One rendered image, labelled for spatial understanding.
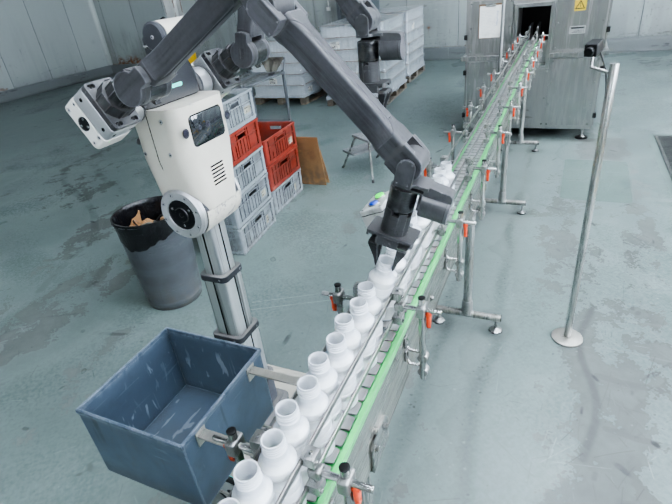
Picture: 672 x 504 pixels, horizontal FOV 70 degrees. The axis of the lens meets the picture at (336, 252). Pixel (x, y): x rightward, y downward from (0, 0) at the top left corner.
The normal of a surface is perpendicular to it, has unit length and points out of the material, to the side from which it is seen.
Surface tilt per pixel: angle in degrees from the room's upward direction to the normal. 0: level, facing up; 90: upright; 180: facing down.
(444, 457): 0
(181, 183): 101
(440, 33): 90
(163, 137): 90
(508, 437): 0
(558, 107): 90
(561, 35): 90
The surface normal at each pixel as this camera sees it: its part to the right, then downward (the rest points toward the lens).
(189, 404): -0.11, -0.87
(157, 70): -0.23, 0.46
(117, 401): 0.91, 0.11
